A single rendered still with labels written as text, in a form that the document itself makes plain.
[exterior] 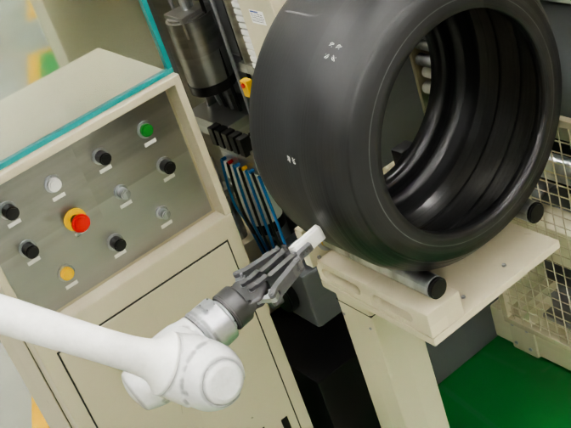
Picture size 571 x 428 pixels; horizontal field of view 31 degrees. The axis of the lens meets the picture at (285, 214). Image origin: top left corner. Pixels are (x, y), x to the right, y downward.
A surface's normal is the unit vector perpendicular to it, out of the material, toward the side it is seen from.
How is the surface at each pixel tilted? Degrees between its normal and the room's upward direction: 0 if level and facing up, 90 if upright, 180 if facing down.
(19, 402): 0
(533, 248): 0
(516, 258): 0
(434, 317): 90
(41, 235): 90
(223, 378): 78
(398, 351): 90
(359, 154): 87
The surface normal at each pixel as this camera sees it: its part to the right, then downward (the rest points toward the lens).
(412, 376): 0.58, 0.27
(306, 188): -0.77, 0.48
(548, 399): -0.29, -0.81
